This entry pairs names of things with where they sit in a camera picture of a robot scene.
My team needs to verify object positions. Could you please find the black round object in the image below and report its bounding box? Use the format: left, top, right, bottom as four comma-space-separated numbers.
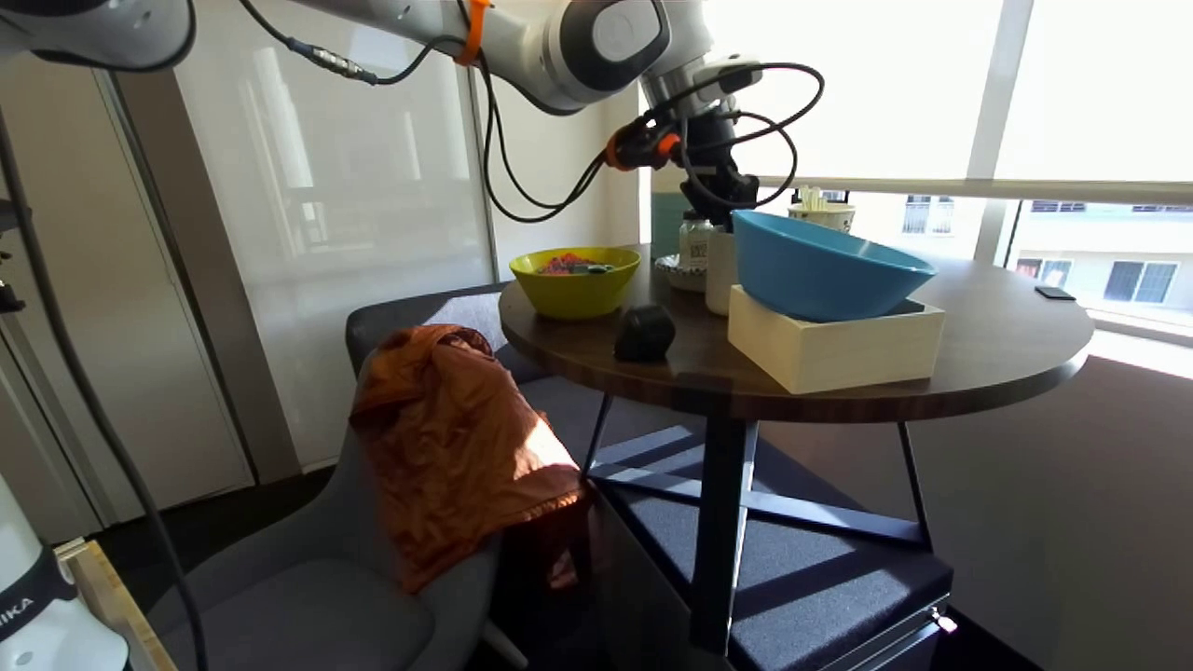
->
612, 304, 682, 371

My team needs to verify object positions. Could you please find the round dark wooden table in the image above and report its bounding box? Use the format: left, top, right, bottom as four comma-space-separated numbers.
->
497, 240, 1100, 665

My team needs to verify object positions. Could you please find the teal and white ribbed container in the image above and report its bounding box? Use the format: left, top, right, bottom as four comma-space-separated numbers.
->
647, 161, 699, 261

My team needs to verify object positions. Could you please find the wooden plank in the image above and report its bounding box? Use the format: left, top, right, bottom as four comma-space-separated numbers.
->
52, 534, 177, 671

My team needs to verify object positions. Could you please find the white window frame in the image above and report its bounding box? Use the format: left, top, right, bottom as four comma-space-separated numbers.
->
724, 0, 1193, 273

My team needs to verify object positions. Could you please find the yellow bowl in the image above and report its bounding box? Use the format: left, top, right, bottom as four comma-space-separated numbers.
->
506, 244, 647, 324

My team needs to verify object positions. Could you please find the orange cloth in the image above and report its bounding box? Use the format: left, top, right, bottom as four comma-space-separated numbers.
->
345, 320, 596, 601

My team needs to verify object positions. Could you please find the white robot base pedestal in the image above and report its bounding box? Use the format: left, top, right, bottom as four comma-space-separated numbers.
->
0, 479, 134, 671

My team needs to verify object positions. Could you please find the white mug cup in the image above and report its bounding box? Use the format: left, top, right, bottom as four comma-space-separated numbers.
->
699, 220, 742, 316

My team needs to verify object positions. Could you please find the white rectangular box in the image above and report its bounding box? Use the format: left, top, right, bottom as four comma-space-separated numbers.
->
724, 280, 948, 401

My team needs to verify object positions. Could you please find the blue bowl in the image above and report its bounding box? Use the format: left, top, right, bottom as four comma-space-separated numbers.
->
729, 207, 939, 324

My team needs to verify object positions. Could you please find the orange cable wrap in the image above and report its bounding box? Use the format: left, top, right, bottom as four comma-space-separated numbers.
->
601, 121, 686, 174

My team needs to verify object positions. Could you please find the black cable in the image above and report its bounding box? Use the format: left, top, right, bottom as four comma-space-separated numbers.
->
236, 0, 827, 227
0, 116, 207, 671

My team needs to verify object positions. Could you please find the grey chair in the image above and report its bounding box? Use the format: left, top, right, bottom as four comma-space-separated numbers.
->
144, 420, 504, 671

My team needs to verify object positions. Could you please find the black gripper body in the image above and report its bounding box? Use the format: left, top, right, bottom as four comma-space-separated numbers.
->
673, 107, 763, 220

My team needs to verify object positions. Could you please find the black clamp mount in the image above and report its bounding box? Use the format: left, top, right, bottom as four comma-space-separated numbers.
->
0, 198, 31, 316

